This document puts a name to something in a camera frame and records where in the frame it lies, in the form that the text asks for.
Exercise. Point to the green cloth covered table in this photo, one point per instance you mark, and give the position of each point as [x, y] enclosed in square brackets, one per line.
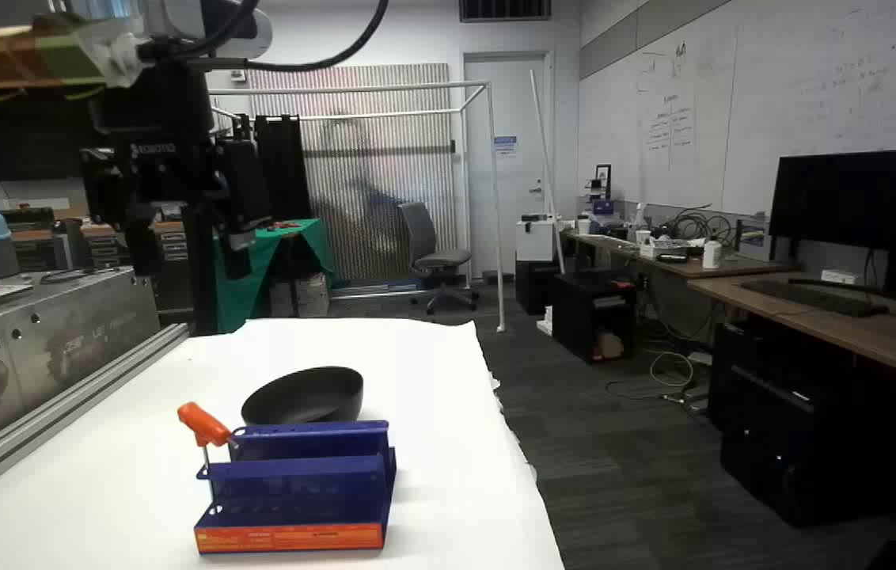
[287, 247]

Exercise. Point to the white table cloth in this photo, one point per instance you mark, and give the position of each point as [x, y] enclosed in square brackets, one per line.
[119, 486]

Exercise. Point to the black computer monitor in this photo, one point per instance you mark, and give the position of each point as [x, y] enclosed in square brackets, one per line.
[837, 202]

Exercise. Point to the black bowl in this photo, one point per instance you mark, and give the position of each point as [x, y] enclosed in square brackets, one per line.
[306, 396]

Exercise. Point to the grey office chair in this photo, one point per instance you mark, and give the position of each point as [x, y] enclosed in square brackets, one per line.
[437, 271]

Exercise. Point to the robot arm with black cable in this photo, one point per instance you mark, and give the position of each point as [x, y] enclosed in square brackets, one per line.
[210, 32]

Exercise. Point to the wooden desk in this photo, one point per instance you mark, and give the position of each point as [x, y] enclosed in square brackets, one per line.
[734, 285]

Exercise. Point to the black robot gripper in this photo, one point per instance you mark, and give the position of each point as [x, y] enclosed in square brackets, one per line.
[155, 148]

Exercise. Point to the white pipe frame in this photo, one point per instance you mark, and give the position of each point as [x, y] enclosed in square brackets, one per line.
[383, 166]

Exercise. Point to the black box on floor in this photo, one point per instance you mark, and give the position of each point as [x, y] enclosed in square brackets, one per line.
[594, 315]

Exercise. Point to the white door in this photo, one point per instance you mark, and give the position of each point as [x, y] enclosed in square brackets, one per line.
[505, 153]

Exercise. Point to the blue toolbox with orange base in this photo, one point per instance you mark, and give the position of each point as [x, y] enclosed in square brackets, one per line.
[299, 488]

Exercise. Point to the black cabinet under desk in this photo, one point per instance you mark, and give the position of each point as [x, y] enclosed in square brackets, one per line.
[804, 424]

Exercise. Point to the black keyboard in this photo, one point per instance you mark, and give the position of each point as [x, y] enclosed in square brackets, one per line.
[815, 298]

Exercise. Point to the orange handled wrench tool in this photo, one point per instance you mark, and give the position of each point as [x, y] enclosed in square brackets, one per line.
[208, 431]

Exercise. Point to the grey metal rail frame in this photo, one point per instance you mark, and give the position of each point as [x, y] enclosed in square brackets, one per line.
[66, 343]

